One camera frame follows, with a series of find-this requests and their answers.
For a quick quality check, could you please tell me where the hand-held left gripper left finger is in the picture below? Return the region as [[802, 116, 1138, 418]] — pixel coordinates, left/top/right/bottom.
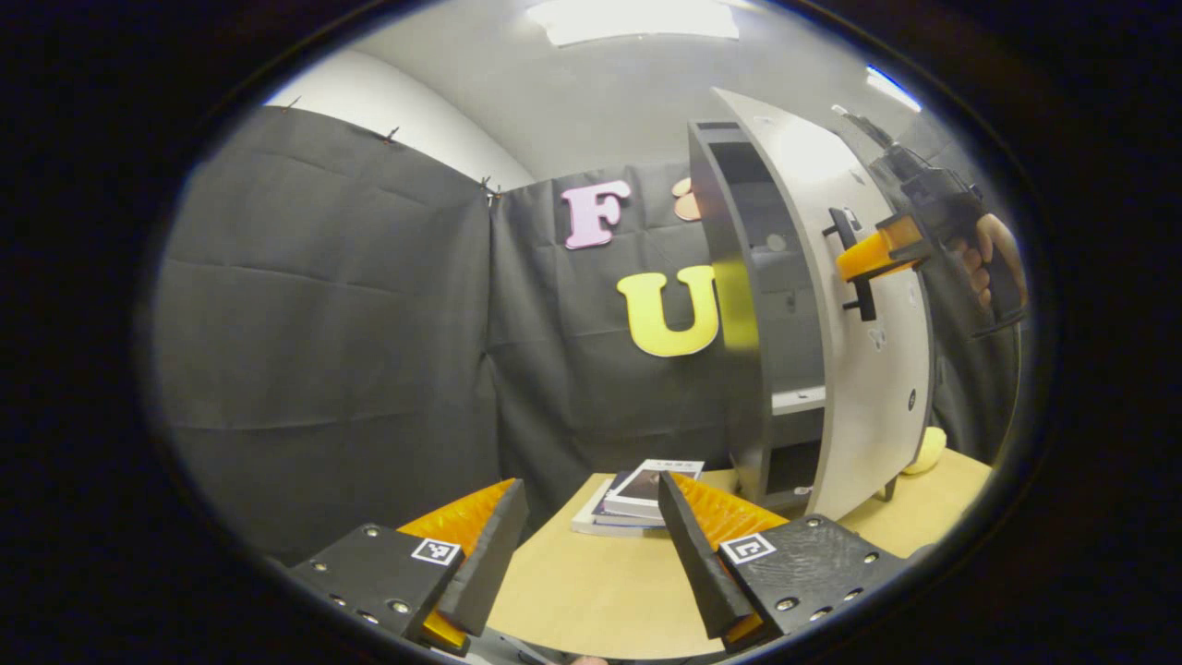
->
[[286, 478, 530, 659]]

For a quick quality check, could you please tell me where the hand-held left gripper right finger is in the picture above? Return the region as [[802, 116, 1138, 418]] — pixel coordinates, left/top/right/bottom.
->
[[657, 470, 911, 652]]

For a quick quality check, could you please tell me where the black cabinet door handle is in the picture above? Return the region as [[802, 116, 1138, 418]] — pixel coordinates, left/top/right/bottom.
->
[[822, 207, 878, 322]]

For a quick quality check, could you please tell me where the grey cabinet door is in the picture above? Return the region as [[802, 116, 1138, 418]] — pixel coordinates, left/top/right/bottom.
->
[[711, 88, 935, 521]]

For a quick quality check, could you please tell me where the dark grey cabinet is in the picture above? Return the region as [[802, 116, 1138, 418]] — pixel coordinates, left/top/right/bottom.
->
[[688, 120, 901, 514]]

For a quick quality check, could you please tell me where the white book portrait cover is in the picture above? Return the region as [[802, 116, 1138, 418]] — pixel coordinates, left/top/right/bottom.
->
[[602, 459, 706, 520]]

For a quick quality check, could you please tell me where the plain white book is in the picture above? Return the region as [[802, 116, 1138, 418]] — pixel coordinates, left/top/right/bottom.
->
[[571, 476, 668, 538]]

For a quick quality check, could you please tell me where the dark blue book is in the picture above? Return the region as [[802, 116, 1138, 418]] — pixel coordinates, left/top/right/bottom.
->
[[591, 471, 666, 529]]

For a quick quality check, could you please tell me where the small ceiling light panel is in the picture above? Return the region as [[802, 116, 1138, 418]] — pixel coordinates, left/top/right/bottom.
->
[[865, 65, 923, 114]]

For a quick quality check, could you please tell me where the yellow round sponge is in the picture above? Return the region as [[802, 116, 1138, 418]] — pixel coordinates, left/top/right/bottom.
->
[[900, 426, 947, 477]]

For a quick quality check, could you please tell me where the black backdrop cloth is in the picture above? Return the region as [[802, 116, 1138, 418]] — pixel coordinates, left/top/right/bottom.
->
[[152, 104, 1021, 564]]

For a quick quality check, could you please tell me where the large ceiling light panel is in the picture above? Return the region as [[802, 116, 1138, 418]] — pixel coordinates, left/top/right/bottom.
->
[[526, 0, 740, 47]]

